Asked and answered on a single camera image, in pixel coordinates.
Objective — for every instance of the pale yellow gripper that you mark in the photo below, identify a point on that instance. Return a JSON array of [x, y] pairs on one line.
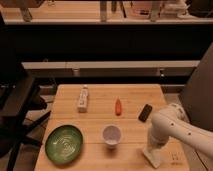
[[154, 146]]

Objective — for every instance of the white rectangular sponge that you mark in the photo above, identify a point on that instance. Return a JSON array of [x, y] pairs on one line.
[[153, 157]]

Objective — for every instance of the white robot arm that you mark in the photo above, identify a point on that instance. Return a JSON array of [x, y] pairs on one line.
[[169, 122]]

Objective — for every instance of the white ceramic cup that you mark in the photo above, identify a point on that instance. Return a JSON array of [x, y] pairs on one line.
[[111, 136]]

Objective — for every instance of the green ceramic plate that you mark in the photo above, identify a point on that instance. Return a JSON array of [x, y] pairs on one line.
[[64, 144]]

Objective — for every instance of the black rectangular remote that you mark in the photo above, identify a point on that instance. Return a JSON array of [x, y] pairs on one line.
[[145, 113]]

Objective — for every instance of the grey chair back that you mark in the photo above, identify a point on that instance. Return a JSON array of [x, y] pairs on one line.
[[197, 95]]

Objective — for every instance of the orange toy carrot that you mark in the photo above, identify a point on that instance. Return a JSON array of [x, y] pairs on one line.
[[118, 107]]

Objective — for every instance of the black office chair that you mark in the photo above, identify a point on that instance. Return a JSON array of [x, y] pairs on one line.
[[19, 93]]

